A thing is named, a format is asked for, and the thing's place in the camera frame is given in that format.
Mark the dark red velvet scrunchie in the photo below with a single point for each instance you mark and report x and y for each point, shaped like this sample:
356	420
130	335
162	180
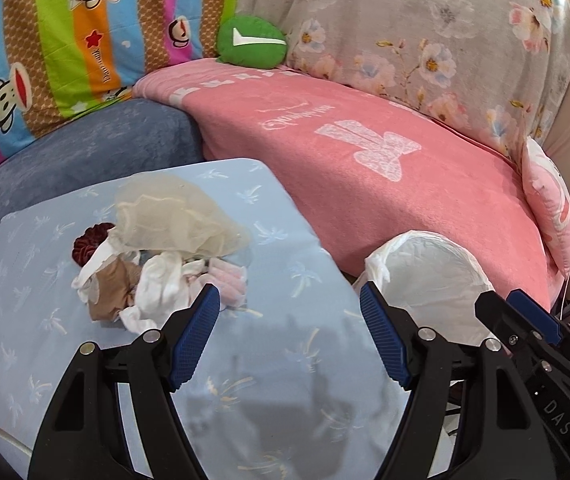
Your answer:
85	245

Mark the pink cartoon pillow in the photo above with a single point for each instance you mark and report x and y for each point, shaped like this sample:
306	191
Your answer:
549	199

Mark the pink towel blanket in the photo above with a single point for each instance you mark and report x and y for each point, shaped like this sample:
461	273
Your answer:
363	170

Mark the beige mesh hair net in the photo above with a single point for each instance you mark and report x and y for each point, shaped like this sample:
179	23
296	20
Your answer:
161	212

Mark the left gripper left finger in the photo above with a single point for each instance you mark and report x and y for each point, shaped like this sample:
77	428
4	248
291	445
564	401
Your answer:
82	434

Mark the grey floral quilt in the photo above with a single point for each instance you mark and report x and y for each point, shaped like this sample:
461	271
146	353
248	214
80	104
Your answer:
494	70

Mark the green check mark cushion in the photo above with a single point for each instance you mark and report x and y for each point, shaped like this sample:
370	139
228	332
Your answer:
252	42

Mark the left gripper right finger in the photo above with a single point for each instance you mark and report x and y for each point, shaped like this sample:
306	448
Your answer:
500	434

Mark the blue-grey velvet pillow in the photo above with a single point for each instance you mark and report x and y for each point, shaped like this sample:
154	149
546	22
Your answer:
114	142

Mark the white sock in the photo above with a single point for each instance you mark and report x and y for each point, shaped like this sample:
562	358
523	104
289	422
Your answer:
162	288

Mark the pink cloth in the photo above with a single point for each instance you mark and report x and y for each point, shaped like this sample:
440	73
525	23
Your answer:
229	279

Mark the colourful monkey print pillow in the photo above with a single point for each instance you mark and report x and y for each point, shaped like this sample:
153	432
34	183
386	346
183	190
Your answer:
61	59

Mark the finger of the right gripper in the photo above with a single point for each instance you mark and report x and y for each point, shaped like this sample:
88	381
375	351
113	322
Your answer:
541	320
544	369

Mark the brown sheer stocking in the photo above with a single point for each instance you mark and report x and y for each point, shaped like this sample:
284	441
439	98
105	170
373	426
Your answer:
113	289

